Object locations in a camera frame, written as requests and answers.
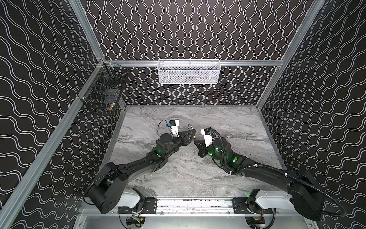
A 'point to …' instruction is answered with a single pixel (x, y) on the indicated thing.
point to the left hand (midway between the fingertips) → (199, 133)
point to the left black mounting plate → (150, 203)
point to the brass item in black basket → (113, 105)
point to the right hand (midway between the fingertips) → (195, 141)
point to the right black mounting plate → (239, 204)
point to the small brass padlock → (190, 127)
